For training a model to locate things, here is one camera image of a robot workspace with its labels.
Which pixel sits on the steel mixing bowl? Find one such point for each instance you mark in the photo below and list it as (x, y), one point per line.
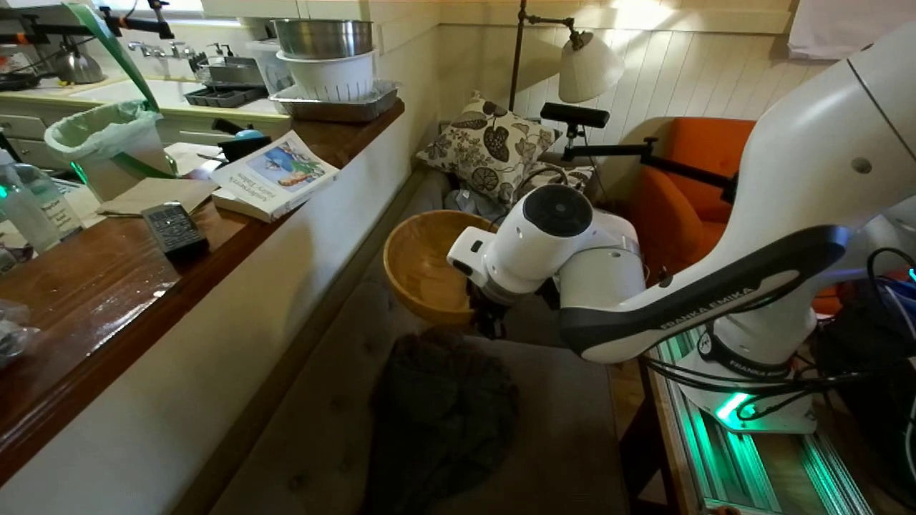
(325, 38)

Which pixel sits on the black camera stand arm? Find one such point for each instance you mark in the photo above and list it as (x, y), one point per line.
(648, 155)

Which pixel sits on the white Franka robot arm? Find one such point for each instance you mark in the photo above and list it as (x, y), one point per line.
(811, 161)

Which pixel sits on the white illustrated book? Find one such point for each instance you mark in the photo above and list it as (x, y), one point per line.
(275, 176)

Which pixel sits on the black camera bar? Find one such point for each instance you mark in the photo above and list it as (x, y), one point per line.
(573, 115)

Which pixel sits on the crumpled clear plastic bag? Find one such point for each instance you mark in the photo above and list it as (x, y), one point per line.
(15, 331)

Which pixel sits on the light grey crumpled blanket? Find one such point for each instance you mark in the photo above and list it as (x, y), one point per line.
(469, 200)

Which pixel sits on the clear plastic bottle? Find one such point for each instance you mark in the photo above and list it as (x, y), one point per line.
(23, 210)

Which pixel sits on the white hanging cloth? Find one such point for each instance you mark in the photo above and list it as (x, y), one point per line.
(849, 27)

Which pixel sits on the beige tufted cushion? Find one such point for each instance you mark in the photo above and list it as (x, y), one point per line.
(317, 430)

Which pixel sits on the orange armchair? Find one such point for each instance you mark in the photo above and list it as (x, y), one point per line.
(682, 214)

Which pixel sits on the brown wooden counter top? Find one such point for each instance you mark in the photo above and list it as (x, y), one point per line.
(86, 314)

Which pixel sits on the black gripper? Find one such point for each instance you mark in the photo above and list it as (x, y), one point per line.
(489, 309)

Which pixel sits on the dark crumpled cloth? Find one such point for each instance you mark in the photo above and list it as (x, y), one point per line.
(439, 417)

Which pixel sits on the rectangular baking tray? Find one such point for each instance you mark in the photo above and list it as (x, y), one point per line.
(334, 107)

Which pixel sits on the round wooden bowl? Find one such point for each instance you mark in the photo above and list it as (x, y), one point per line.
(424, 261)

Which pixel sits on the brown patterned pillow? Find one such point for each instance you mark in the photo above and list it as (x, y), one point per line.
(489, 145)

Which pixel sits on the white kitchen worktop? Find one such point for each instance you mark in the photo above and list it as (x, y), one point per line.
(115, 94)

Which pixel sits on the beige paper sheet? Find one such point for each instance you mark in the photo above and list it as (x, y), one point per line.
(159, 194)

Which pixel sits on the white bin with green bag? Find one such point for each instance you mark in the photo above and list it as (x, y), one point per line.
(104, 143)

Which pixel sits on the white shade floor lamp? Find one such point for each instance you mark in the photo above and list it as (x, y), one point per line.
(583, 71)

